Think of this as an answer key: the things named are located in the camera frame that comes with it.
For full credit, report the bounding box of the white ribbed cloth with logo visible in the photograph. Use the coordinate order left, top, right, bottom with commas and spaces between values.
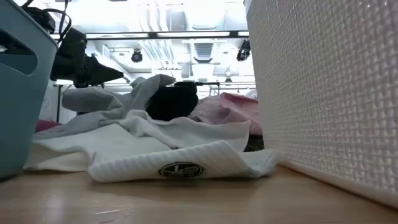
88, 139, 284, 184

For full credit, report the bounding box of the black ceiling spotlight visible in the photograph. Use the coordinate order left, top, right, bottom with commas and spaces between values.
236, 39, 251, 62
131, 49, 144, 63

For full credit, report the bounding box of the grey ceiling air vent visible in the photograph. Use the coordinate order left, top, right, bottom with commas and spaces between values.
193, 42, 215, 63

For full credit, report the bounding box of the white woven basket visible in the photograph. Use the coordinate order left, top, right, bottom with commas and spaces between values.
244, 0, 398, 209

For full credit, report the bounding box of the black overhead frame beam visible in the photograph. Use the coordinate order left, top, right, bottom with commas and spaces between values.
51, 30, 249, 40

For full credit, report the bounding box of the teal plastic basket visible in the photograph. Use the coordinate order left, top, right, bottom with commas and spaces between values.
0, 0, 59, 180

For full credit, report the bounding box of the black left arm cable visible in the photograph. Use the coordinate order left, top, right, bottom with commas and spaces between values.
21, 0, 73, 44

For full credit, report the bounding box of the plain white cloth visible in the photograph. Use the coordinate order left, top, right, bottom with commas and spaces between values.
23, 123, 172, 172
99, 109, 251, 152

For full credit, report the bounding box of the black cloth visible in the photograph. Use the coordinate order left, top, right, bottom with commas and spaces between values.
145, 81, 200, 122

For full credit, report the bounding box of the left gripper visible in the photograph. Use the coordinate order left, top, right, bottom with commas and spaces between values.
50, 27, 125, 89

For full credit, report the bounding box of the dark grey cloth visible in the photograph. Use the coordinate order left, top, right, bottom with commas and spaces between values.
243, 134, 265, 152

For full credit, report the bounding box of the dark pink cloth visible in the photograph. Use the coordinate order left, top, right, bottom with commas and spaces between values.
34, 119, 60, 134

